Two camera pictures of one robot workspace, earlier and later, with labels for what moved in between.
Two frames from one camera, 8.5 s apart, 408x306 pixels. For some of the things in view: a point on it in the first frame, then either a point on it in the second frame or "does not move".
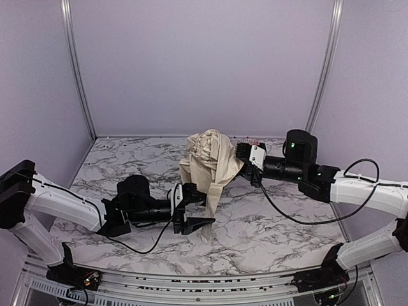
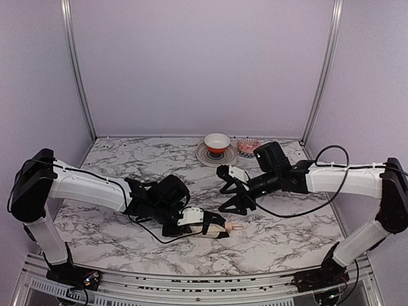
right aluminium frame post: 336,17 does not move
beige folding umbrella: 210,160 -> 215,231
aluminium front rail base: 279,289 does not move
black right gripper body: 250,172 -> 241,190
